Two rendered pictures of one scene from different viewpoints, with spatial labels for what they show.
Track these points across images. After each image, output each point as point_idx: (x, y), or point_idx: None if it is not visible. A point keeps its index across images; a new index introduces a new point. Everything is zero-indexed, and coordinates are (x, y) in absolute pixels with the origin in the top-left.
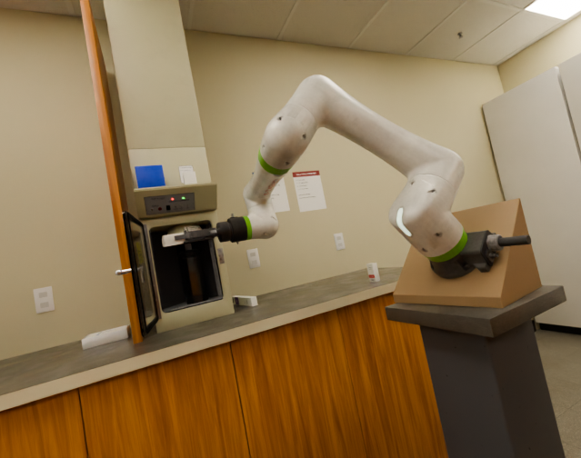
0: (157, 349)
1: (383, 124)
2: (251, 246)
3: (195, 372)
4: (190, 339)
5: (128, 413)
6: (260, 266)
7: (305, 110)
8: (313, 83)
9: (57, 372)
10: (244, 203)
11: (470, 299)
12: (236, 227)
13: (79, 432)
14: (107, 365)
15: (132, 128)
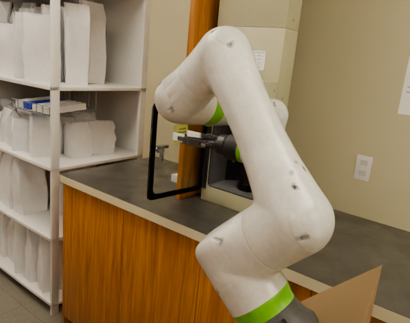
0: (156, 213)
1: (239, 124)
2: (366, 152)
3: (176, 244)
4: (176, 220)
5: (140, 240)
6: (368, 181)
7: (179, 80)
8: (199, 44)
9: (126, 191)
10: (380, 91)
11: None
12: (226, 147)
13: (120, 231)
14: (132, 205)
15: (225, 2)
